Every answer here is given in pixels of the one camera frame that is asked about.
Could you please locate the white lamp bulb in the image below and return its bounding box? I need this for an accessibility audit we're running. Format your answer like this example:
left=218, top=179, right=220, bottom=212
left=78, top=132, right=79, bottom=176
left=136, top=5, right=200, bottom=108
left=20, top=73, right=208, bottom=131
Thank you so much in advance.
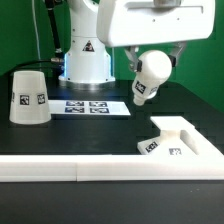
left=132, top=50, right=172, bottom=106

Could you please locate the black cable hose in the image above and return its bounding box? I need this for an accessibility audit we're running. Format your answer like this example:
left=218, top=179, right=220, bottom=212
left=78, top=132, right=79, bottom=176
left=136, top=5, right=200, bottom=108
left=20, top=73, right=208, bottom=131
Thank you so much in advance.
left=9, top=0, right=67, bottom=73

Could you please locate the white lamp shade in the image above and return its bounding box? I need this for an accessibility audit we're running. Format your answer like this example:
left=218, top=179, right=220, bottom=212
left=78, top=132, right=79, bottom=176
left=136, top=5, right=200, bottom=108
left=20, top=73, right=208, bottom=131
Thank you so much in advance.
left=9, top=71, right=51, bottom=125

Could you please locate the white lamp base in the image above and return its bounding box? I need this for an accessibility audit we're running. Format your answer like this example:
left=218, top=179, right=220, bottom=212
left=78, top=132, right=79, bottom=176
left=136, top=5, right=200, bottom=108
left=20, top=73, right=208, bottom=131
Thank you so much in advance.
left=137, top=116, right=195, bottom=157

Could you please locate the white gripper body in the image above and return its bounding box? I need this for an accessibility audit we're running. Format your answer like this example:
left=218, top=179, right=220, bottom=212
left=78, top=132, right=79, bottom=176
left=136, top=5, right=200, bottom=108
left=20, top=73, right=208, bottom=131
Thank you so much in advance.
left=97, top=0, right=215, bottom=47

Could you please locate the thin white cable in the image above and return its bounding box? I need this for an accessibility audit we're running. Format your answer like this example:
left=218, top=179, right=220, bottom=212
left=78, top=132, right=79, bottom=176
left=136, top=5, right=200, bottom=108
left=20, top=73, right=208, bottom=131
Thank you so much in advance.
left=31, top=0, right=42, bottom=61

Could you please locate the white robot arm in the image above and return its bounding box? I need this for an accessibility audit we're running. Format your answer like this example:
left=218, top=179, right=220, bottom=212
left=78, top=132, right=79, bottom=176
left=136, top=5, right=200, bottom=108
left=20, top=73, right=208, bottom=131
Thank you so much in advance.
left=59, top=0, right=215, bottom=89

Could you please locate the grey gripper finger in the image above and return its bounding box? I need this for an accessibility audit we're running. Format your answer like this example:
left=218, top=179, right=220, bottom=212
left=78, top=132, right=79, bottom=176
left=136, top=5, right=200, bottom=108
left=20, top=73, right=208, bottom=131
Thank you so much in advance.
left=124, top=46, right=142, bottom=72
left=169, top=42, right=187, bottom=67

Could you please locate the white marker sheet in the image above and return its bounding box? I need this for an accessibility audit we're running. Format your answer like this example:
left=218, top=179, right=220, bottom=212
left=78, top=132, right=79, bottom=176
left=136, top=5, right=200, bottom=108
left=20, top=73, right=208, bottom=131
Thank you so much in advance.
left=49, top=100, right=130, bottom=116

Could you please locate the white L-shaped fence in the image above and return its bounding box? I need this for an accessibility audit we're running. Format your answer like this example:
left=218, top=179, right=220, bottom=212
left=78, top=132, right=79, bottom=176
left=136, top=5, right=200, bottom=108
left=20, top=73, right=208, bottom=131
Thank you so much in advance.
left=0, top=129, right=224, bottom=182

